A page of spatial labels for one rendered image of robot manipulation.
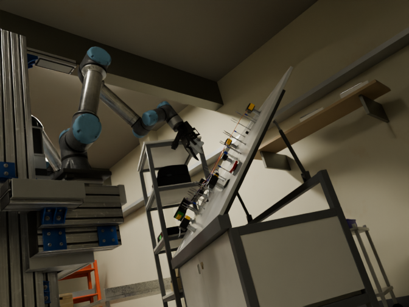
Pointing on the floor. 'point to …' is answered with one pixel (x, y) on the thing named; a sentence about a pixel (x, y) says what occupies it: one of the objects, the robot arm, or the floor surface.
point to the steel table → (131, 292)
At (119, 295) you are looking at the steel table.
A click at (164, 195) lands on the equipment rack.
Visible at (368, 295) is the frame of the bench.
